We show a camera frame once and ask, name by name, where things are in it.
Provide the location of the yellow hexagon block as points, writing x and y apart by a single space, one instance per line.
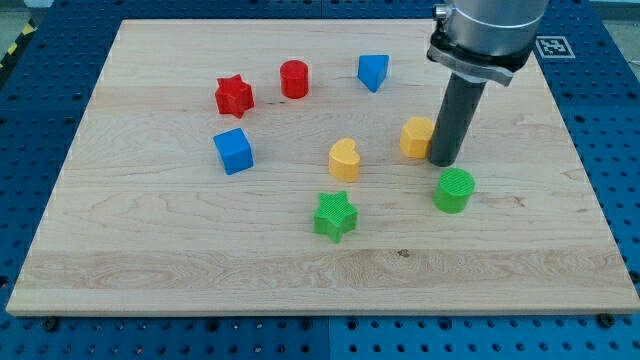
416 137

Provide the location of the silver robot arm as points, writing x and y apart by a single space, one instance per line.
485 40

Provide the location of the yellow heart block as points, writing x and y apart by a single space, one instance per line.
344 160

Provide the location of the green star block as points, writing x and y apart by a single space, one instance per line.
334 216

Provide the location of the blue cube block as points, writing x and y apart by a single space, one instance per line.
234 150

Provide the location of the light wooden board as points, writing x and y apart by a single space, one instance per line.
144 221

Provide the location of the red cylinder block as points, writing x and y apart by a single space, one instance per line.
294 78

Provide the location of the red star block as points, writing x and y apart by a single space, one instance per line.
234 96

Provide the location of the blue triangle block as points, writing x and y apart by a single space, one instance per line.
372 70

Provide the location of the green cylinder block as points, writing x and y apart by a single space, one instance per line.
453 191

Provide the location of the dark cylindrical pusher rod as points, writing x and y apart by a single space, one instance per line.
458 107

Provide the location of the white fiducial marker tag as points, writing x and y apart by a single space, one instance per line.
554 47

